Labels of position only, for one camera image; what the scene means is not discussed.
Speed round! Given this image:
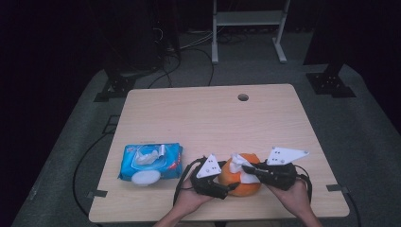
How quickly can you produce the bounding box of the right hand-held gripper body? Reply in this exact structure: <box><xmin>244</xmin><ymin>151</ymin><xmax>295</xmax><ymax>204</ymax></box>
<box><xmin>256</xmin><ymin>146</ymin><xmax>310</xmax><ymax>192</ymax></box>

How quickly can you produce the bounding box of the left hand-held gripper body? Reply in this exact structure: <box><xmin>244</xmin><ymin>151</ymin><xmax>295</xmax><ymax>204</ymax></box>
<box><xmin>188</xmin><ymin>153</ymin><xmax>230</xmax><ymax>201</ymax></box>

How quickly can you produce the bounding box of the orange plush toy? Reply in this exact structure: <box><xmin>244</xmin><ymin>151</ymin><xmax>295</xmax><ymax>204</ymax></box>
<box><xmin>217</xmin><ymin>152</ymin><xmax>263</xmax><ymax>198</ymax></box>

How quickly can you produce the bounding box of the white wet wipe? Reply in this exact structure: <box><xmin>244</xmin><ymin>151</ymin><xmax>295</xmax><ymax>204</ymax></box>
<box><xmin>134</xmin><ymin>145</ymin><xmax>167</xmax><ymax>166</ymax></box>
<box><xmin>228</xmin><ymin>152</ymin><xmax>263</xmax><ymax>185</ymax></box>

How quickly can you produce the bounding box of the blue wet wipes pack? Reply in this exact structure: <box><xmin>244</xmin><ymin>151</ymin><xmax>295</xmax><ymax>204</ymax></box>
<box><xmin>117</xmin><ymin>142</ymin><xmax>184</xmax><ymax>187</ymax></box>

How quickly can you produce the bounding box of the person's left hand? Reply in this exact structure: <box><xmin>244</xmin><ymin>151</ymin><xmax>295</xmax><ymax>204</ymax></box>
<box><xmin>173</xmin><ymin>177</ymin><xmax>216</xmax><ymax>216</ymax></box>

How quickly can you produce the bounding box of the person's right hand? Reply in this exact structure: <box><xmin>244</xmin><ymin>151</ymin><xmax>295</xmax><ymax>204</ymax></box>
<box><xmin>266</xmin><ymin>179</ymin><xmax>312</xmax><ymax>219</ymax></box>

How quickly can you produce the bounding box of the black stand base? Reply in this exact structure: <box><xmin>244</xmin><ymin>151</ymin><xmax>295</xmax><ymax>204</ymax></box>
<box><xmin>93</xmin><ymin>70</ymin><xmax>137</xmax><ymax>103</ymax></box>
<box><xmin>305</xmin><ymin>62</ymin><xmax>357</xmax><ymax>98</ymax></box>

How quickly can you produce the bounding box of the white metal stand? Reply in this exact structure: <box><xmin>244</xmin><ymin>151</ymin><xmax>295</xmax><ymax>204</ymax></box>
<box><xmin>211</xmin><ymin>0</ymin><xmax>291</xmax><ymax>65</ymax></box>

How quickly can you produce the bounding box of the left hand-held gripper black cable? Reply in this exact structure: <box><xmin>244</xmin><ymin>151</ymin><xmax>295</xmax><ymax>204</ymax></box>
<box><xmin>172</xmin><ymin>156</ymin><xmax>206</xmax><ymax>206</ymax></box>

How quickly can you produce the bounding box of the hand-held gripper black cable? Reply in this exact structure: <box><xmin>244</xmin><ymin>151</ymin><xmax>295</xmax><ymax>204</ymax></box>
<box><xmin>172</xmin><ymin>156</ymin><xmax>206</xmax><ymax>206</ymax></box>
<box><xmin>294</xmin><ymin>164</ymin><xmax>314</xmax><ymax>203</ymax></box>

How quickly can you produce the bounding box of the right hand-held gripper black cable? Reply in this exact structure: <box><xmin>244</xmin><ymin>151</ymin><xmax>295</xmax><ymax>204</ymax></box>
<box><xmin>294</xmin><ymin>164</ymin><xmax>314</xmax><ymax>203</ymax></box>

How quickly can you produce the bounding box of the grey metal table bracket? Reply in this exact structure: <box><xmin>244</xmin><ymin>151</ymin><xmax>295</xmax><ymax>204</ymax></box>
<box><xmin>86</xmin><ymin>189</ymin><xmax>109</xmax><ymax>199</ymax></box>
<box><xmin>325</xmin><ymin>183</ymin><xmax>350</xmax><ymax>194</ymax></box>

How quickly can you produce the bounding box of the black floor cable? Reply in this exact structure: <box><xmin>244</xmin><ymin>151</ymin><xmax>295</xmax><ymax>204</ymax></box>
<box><xmin>344</xmin><ymin>190</ymin><xmax>362</xmax><ymax>227</ymax></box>
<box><xmin>72</xmin><ymin>131</ymin><xmax>111</xmax><ymax>223</ymax></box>
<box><xmin>147</xmin><ymin>46</ymin><xmax>216</xmax><ymax>89</ymax></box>

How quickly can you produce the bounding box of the white floor cable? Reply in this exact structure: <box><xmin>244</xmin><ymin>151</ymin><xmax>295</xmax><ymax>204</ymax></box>
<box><xmin>179</xmin><ymin>30</ymin><xmax>216</xmax><ymax>51</ymax></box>

